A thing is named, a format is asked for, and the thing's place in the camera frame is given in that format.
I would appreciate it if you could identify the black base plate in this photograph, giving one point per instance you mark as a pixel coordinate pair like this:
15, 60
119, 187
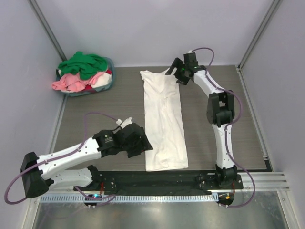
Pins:
145, 182

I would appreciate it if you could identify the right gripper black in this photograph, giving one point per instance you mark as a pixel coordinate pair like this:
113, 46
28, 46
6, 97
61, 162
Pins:
177, 63

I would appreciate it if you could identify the aluminium corner post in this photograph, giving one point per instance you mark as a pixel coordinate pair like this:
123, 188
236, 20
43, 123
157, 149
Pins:
259, 32
45, 25

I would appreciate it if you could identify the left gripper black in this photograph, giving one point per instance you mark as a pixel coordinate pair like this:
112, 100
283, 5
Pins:
143, 145

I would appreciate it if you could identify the pink t-shirt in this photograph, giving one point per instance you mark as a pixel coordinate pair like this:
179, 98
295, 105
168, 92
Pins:
70, 83

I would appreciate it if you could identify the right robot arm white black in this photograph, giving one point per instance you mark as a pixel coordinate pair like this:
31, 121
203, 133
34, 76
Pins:
220, 113

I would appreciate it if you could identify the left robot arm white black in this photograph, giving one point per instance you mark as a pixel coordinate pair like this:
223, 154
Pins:
42, 173

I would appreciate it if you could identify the teal laundry basket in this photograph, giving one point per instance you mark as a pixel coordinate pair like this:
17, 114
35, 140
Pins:
105, 82

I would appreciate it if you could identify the white slotted cable duct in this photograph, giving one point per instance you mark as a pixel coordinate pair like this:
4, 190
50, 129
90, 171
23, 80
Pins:
78, 198

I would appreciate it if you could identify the green t-shirt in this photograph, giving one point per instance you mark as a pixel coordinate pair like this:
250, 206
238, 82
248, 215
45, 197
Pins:
86, 65

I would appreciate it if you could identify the right aluminium corner post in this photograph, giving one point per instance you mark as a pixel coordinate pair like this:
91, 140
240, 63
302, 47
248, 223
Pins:
259, 32

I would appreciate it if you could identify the red t-shirt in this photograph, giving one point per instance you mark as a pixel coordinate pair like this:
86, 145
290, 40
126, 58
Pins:
109, 71

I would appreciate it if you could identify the white t-shirt robot print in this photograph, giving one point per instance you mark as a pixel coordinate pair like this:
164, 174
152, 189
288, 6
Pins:
163, 123

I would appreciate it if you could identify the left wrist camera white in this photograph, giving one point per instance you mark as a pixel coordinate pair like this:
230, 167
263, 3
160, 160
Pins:
126, 122

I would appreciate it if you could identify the white t-shirt in basket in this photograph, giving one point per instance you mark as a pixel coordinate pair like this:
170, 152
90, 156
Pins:
102, 80

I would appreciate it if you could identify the left aluminium corner post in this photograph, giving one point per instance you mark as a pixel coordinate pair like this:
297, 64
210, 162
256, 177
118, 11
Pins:
45, 25

